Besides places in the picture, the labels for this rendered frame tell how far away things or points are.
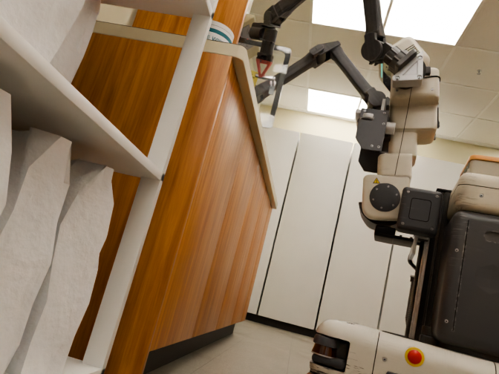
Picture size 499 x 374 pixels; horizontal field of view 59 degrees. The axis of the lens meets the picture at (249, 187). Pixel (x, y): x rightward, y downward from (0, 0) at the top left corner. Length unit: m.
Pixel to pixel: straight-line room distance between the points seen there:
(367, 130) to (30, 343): 1.28
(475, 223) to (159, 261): 0.91
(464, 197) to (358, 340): 0.53
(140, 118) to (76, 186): 0.47
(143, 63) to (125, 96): 0.11
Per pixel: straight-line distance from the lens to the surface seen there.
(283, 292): 4.89
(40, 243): 0.73
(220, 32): 1.51
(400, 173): 1.65
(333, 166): 5.13
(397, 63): 1.65
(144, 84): 1.30
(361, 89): 2.13
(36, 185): 0.70
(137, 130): 1.25
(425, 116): 1.77
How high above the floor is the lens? 0.30
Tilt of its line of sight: 13 degrees up
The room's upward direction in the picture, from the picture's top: 15 degrees clockwise
